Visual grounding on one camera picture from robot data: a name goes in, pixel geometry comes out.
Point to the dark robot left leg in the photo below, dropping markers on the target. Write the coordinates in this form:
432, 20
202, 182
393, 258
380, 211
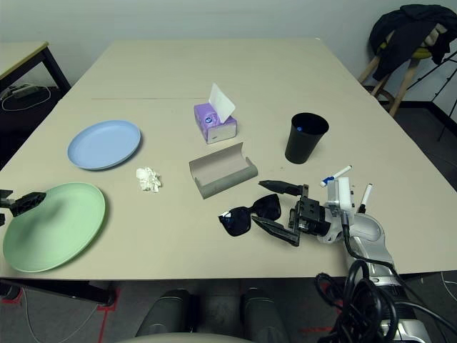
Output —
164, 311

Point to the dark robot right leg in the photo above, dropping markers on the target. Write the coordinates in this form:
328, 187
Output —
264, 311

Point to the wooden side table black frame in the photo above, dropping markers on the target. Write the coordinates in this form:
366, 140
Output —
21, 53

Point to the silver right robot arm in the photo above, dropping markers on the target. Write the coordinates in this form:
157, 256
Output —
371, 236

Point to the yellow stool cushion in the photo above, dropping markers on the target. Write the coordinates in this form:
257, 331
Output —
421, 53

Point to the wooden stool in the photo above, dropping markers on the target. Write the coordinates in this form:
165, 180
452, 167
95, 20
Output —
406, 82

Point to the black plastic cup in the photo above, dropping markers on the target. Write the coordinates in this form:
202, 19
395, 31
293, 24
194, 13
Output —
301, 150

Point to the white marker with blue band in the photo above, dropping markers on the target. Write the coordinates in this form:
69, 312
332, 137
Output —
342, 172

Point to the white marker with black cap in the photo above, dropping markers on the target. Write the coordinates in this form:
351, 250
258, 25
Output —
367, 194

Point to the black table frame bar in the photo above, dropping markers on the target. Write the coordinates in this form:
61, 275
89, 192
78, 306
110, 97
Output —
71, 291

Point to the beige robot torso edge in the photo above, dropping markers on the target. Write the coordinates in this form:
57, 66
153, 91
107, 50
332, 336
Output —
185, 338

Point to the flat white tissue sheet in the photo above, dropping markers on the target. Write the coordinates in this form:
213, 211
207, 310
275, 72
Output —
221, 103

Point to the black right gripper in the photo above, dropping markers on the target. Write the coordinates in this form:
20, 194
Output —
308, 216

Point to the light green plastic plate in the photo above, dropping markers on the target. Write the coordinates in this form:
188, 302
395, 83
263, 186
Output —
57, 232

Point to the grey glasses case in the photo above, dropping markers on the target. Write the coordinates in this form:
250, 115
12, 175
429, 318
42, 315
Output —
221, 168

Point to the beige fabric item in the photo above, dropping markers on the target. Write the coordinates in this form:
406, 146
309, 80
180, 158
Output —
435, 35

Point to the grey power strip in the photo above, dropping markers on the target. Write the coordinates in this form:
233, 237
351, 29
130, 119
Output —
25, 90

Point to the black jacket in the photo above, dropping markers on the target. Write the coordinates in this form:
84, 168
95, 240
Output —
400, 35

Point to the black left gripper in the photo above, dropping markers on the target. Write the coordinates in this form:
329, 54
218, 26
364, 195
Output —
5, 200

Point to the black sunglasses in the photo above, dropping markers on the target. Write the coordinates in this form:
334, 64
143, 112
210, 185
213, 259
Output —
237, 221

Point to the dark robot leg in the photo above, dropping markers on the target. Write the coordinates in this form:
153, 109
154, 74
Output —
164, 311
264, 311

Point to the black tripod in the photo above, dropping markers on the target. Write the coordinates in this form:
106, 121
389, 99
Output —
425, 76

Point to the light blue plastic plate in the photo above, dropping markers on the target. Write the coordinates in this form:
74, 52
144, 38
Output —
103, 144

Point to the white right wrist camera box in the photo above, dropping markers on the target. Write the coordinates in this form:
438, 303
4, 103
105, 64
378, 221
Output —
343, 193

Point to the purple tissue pack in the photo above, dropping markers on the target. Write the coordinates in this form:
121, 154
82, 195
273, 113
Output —
221, 132

